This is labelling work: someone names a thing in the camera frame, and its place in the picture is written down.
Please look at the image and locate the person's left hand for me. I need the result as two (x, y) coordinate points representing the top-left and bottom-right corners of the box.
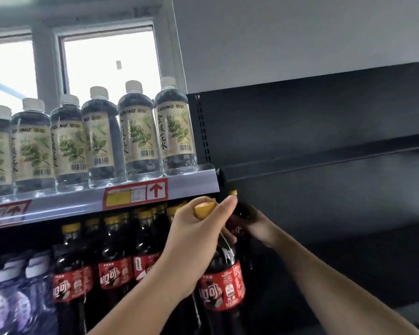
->
(159, 195), (238, 299)

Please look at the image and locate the person's right hand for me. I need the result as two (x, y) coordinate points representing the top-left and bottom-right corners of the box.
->
(230, 205), (284, 249)

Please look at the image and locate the cola bottle with red label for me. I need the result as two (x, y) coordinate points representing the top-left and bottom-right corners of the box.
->
(194, 201), (247, 335)
(228, 190), (254, 272)

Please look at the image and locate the person's right forearm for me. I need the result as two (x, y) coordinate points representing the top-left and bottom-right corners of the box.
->
(272, 224), (419, 335)

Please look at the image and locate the person's left forearm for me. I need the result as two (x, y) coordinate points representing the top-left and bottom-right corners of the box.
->
(87, 257), (196, 335)

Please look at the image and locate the red and yellow price tag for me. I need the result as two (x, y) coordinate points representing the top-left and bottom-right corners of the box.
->
(0, 200), (32, 222)
(102, 178), (169, 211)

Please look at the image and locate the black empty shelf board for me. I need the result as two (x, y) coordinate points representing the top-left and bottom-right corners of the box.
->
(218, 132), (419, 184)

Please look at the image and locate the black shelf unit back panel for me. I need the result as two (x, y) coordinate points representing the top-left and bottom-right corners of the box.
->
(187, 61), (419, 335)

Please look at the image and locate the group of dark cola bottles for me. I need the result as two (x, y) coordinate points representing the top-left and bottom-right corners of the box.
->
(52, 200), (204, 335)

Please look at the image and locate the row of clear leaf-print bottles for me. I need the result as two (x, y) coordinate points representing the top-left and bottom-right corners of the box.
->
(0, 77), (198, 203)

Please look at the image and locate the grey shelf with price rail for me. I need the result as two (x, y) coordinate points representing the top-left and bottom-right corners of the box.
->
(0, 163), (220, 231)

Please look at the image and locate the white window frame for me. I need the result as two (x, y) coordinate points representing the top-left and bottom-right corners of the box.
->
(0, 17), (187, 114)

